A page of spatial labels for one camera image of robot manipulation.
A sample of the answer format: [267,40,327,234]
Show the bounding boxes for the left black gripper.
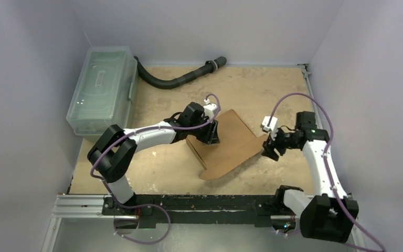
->
[188,115,219,144]

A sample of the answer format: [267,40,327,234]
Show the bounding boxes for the brown cardboard box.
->
[186,109,267,181]

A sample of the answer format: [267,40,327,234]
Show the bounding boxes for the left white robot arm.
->
[87,99,220,215]

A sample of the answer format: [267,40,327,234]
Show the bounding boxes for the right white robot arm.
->
[261,111,359,244]

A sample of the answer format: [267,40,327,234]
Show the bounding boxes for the clear plastic storage bin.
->
[66,46,139,142]

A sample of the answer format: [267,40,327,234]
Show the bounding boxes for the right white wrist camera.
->
[260,116,278,134]

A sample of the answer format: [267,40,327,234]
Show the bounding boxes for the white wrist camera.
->
[203,98,218,120]
[260,116,278,134]

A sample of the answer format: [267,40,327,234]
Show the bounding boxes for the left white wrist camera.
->
[203,98,218,120]

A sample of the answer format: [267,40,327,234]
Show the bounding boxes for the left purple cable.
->
[90,93,221,246]

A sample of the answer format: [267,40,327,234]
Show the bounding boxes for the black corrugated hose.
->
[133,56,227,90]

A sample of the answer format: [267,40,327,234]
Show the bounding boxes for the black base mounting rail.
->
[102,194,297,232]

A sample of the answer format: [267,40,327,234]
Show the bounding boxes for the aluminium frame extrusion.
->
[52,194,103,218]

